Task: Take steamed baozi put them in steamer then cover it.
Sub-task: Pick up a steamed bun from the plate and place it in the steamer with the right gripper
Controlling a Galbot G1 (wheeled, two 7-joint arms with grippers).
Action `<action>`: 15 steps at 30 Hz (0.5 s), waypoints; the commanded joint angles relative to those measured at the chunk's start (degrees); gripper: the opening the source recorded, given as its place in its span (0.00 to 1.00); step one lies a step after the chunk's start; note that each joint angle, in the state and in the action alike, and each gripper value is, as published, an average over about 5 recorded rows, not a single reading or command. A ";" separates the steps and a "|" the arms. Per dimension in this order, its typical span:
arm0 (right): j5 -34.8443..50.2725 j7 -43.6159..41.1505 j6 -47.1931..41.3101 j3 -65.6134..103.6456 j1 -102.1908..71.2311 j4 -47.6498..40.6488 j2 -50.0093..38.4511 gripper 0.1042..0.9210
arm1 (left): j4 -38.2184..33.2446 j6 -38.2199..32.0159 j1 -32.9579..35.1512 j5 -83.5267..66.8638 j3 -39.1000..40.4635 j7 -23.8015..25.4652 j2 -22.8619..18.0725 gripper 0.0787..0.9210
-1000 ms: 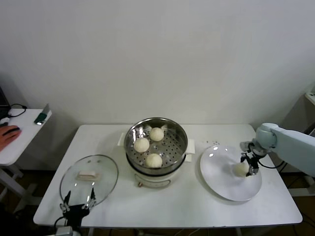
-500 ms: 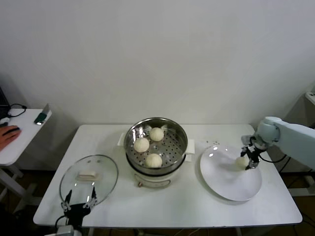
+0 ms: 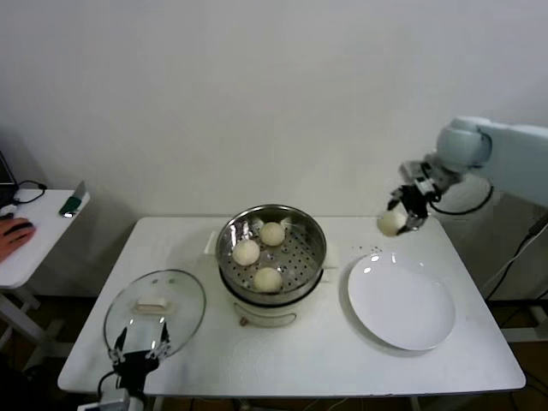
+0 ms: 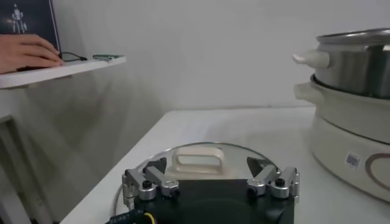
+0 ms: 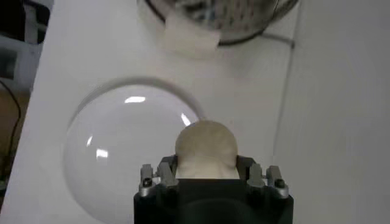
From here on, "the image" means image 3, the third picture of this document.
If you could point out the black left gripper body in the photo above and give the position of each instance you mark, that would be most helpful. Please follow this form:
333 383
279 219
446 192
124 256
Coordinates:
135 367

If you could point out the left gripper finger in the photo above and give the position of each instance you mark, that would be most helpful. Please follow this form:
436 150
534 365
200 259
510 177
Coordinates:
122 338
163 335

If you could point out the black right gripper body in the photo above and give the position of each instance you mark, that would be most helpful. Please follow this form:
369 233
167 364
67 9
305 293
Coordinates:
414 199

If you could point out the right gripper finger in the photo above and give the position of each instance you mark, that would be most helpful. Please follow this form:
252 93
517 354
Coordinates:
411 224
393 203

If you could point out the white steamed baozi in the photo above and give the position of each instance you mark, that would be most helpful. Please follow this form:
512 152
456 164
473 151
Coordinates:
268 279
272 234
246 252
390 224

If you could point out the round glass pot lid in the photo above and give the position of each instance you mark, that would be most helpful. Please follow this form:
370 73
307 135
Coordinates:
171 308

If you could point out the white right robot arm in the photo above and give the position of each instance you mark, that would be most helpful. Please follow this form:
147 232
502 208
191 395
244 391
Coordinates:
514 158

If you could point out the perforated steel steamer basket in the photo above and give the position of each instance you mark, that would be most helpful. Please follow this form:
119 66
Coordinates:
299 257

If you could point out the bare person hand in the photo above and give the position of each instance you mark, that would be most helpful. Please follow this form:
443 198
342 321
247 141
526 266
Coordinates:
12 240

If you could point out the round white plate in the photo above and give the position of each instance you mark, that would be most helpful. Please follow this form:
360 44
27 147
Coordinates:
398 304

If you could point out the laptop screen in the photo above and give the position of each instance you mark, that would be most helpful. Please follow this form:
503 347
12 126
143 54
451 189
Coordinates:
5 171

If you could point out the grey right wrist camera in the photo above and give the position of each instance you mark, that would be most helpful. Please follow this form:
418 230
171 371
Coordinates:
411 169

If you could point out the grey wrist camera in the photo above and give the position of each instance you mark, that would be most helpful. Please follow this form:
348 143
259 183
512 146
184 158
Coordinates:
411 169
114 400

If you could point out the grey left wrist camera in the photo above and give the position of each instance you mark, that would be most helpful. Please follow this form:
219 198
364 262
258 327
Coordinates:
114 400

